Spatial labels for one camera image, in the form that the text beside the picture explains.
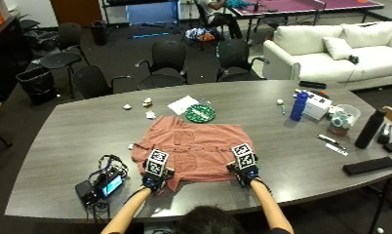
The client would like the clear plastic container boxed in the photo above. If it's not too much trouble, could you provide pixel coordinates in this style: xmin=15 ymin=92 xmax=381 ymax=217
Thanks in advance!
xmin=325 ymin=103 xmax=363 ymax=137

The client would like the black cable bundle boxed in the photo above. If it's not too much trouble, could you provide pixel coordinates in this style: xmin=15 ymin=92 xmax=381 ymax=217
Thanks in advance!
xmin=87 ymin=154 xmax=129 ymax=184

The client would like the white paper sheet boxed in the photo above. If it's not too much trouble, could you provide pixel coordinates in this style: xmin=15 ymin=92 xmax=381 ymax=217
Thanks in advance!
xmin=167 ymin=95 xmax=200 ymax=116

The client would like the black cylindrical bin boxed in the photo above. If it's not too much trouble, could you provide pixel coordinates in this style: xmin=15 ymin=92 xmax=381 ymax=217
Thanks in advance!
xmin=89 ymin=19 xmax=111 ymax=47

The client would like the black cabinet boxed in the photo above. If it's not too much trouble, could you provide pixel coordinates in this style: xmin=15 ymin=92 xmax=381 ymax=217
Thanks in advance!
xmin=0 ymin=14 xmax=32 ymax=103

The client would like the white cardboard box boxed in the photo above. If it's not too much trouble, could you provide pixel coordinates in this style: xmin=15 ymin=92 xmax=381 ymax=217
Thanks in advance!
xmin=303 ymin=94 xmax=333 ymax=121

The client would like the colourful bag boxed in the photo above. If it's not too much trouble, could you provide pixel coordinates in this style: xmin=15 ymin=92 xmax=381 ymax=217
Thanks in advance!
xmin=184 ymin=27 xmax=219 ymax=43

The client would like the purple table tennis table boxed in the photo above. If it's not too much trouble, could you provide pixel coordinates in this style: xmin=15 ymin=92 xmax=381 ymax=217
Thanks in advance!
xmin=223 ymin=0 xmax=385 ymax=43

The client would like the blue water bottle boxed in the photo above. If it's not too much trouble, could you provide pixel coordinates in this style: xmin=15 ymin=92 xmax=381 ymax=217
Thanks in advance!
xmin=289 ymin=91 xmax=311 ymax=123

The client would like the black white marker pen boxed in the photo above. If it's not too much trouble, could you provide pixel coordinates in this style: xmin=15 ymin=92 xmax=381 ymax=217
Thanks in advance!
xmin=316 ymin=134 xmax=348 ymax=151

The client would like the black office chair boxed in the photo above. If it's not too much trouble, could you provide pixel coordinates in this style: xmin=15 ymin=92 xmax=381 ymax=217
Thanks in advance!
xmin=133 ymin=39 xmax=189 ymax=91
xmin=216 ymin=38 xmax=271 ymax=83
xmin=37 ymin=22 xmax=91 ymax=99
xmin=72 ymin=64 xmax=136 ymax=99

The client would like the white cushion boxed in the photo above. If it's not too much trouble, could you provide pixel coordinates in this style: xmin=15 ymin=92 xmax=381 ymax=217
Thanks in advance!
xmin=320 ymin=36 xmax=356 ymax=61

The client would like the white printed strip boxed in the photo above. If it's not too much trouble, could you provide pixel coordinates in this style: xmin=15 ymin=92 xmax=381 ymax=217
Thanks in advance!
xmin=324 ymin=142 xmax=349 ymax=157

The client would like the person's right hand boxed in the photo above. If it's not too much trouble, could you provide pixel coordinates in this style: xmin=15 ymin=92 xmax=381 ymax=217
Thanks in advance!
xmin=224 ymin=161 xmax=263 ymax=188

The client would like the black battery pack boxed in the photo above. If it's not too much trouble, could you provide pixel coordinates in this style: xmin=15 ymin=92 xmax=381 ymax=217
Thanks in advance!
xmin=73 ymin=179 xmax=101 ymax=207

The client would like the white sofa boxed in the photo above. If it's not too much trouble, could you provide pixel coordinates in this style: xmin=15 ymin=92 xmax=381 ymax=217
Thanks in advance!
xmin=263 ymin=20 xmax=392 ymax=92

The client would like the black computer mouse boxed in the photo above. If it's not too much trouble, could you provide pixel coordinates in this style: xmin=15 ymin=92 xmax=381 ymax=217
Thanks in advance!
xmin=375 ymin=123 xmax=392 ymax=145

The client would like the green round patterned plate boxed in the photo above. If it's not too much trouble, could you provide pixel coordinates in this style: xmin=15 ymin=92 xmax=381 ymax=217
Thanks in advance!
xmin=184 ymin=102 xmax=217 ymax=124

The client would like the white marker cube glove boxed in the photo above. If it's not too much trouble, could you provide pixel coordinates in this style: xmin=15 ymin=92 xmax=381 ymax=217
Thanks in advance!
xmin=229 ymin=142 xmax=259 ymax=171
xmin=144 ymin=148 xmax=171 ymax=177

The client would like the black device with screen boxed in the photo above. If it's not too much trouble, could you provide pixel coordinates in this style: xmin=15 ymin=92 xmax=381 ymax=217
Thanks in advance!
xmin=92 ymin=169 xmax=127 ymax=200

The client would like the person's left hand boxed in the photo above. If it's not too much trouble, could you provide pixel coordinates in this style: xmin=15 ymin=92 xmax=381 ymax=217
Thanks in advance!
xmin=140 ymin=166 xmax=176 ymax=193

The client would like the black trash bin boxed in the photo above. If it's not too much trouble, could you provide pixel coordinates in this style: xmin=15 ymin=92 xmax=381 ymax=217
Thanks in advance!
xmin=15 ymin=65 xmax=59 ymax=105

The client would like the black flat pouch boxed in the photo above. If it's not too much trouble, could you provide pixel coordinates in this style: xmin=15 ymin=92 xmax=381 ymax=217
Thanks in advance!
xmin=341 ymin=156 xmax=392 ymax=176

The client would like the salmon pink shirt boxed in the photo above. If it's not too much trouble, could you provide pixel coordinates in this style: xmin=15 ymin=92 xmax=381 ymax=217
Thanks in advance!
xmin=129 ymin=115 xmax=257 ymax=192

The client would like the black tall bottle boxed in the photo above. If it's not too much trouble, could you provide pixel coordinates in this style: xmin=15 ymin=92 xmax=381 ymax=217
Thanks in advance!
xmin=353 ymin=108 xmax=388 ymax=150

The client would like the white marker cube right glove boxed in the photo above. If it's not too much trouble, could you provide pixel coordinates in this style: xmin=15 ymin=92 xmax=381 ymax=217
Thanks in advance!
xmin=229 ymin=142 xmax=259 ymax=171

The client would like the white marker cube left glove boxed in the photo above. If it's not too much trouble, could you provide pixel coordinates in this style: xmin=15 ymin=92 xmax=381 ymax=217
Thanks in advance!
xmin=144 ymin=148 xmax=171 ymax=177

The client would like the blue folded table panel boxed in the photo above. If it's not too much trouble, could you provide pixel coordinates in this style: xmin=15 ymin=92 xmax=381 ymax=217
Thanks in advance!
xmin=124 ymin=0 xmax=183 ymax=25

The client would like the black remote control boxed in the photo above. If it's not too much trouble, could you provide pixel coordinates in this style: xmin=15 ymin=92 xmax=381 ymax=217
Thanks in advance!
xmin=297 ymin=80 xmax=328 ymax=90

